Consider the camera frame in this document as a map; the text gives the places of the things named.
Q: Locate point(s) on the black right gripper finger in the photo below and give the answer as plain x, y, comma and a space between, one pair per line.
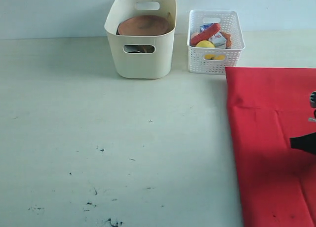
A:
306, 143

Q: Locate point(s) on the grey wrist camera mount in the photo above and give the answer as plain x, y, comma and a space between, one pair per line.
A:
313, 106

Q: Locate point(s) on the brown wooden plate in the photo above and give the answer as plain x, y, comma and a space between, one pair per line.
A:
144, 25

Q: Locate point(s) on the yellow lemon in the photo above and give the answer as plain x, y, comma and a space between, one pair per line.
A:
205, 44

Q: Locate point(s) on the stainless steel cup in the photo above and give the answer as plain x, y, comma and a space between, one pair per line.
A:
132, 49

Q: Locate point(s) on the red tablecloth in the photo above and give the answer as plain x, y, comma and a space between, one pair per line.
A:
267, 107

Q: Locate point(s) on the red sausage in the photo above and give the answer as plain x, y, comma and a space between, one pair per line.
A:
206, 34

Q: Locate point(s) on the cream plastic bin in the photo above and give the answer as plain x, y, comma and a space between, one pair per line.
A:
141, 65

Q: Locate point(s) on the blue white milk carton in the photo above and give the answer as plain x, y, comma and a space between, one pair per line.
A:
218, 40

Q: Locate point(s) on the yellow cheese wedge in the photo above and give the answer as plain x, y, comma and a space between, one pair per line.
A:
215, 57

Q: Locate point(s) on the white perforated plastic basket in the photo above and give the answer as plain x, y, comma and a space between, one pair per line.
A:
229, 22

